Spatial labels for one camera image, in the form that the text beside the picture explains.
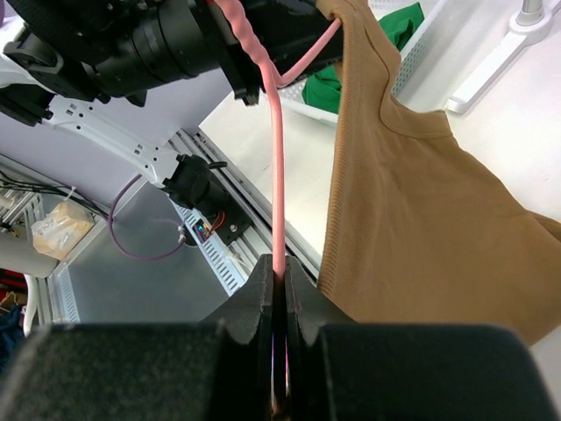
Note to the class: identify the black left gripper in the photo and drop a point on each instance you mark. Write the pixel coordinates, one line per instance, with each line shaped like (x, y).
(287, 29)

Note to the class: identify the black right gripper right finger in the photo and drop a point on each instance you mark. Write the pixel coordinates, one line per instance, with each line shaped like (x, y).
(343, 370)

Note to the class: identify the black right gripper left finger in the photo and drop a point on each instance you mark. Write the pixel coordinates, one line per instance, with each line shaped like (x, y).
(215, 369)

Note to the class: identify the pink hanger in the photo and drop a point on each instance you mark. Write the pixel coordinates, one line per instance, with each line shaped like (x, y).
(278, 153)

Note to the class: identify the green tank top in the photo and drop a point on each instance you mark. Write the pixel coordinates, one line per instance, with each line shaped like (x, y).
(371, 55)

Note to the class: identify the brown tank top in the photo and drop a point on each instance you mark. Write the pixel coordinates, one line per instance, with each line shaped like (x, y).
(418, 230)

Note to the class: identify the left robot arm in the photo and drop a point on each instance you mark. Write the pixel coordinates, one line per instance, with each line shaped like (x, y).
(60, 57)

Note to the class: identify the white perforated plastic basket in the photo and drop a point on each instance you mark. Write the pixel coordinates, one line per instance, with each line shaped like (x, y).
(411, 56)

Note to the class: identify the clear plastic bag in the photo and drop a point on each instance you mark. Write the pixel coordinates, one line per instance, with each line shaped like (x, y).
(57, 234)

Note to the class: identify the silver and white clothes rack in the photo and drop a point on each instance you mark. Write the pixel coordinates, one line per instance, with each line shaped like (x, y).
(527, 27)

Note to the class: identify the white slotted cable duct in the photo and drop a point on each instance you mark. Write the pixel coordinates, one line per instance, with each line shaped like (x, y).
(231, 272)

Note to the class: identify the aluminium mounting rail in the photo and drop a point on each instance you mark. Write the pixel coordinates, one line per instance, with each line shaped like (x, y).
(254, 203)

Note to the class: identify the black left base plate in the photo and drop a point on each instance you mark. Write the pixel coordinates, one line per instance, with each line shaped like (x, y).
(232, 222)

